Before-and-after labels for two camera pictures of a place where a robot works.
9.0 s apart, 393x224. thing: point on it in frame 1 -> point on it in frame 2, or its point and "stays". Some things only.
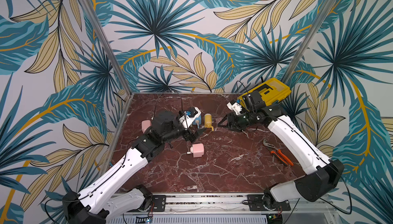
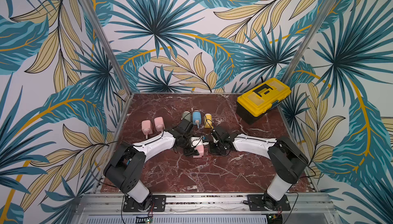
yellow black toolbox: [271, 91] stays
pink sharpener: [145, 124] stays
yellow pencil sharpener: [208, 121] stays
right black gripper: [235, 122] -> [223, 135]
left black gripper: [188, 136] -> [191, 152]
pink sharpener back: [197, 150] stays
